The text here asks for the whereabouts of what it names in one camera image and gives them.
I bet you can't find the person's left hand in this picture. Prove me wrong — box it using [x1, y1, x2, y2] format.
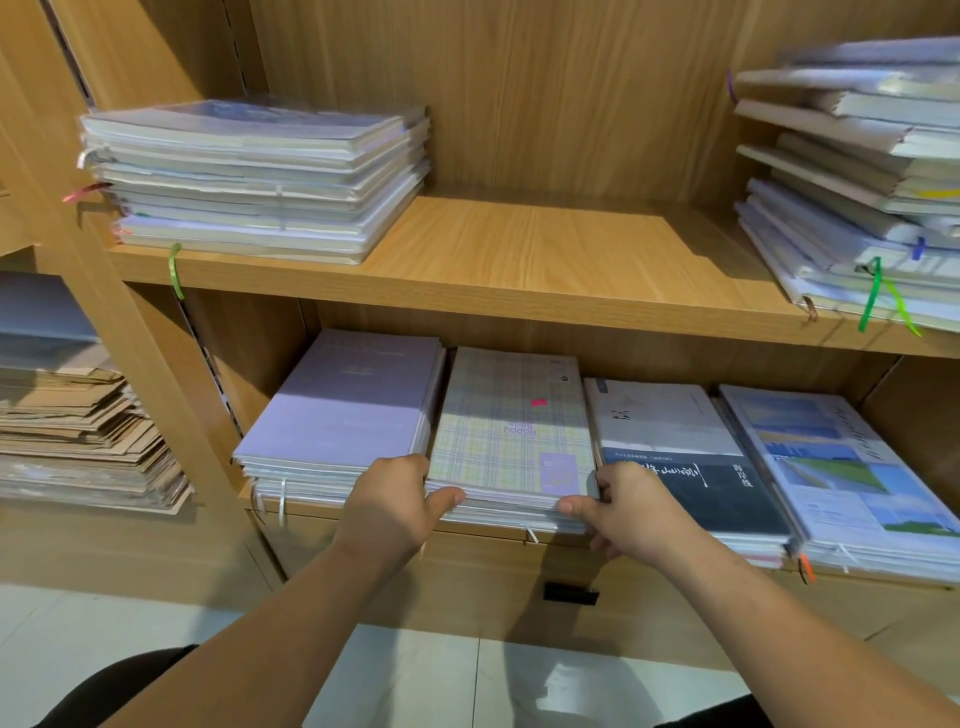
[333, 454, 468, 575]

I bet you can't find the person's right hand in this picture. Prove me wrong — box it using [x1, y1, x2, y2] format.
[555, 460, 710, 569]

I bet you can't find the dark blue script notebook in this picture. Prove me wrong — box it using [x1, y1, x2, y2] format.
[585, 378, 794, 569]

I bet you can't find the large plain lilac notebook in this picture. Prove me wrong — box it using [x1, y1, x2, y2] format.
[232, 330, 449, 515]

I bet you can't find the pastel grid pattern notebook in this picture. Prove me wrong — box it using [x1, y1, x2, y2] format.
[424, 348, 599, 537]

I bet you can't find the green field picture notebook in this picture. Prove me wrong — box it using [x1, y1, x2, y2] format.
[717, 385, 960, 584]

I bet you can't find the wooden shelf unit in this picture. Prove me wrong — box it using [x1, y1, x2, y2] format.
[0, 0, 960, 669]

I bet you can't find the stack of large blue notebooks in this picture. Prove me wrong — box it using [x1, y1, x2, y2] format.
[63, 97, 434, 266]

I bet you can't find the pile of small notebooks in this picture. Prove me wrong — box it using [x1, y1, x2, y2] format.
[727, 37, 960, 336]

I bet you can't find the person's right forearm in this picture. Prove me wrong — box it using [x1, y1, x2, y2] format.
[652, 528, 960, 728]

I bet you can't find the person's left forearm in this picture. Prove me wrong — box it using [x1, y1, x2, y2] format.
[102, 537, 425, 728]

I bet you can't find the person's black clothing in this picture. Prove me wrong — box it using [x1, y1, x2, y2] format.
[33, 645, 774, 728]

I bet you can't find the small black shelf clip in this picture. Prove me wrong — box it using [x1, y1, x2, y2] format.
[543, 582, 602, 606]

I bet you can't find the stack of flat wrapped packets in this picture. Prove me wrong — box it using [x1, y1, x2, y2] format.
[0, 270, 194, 515]

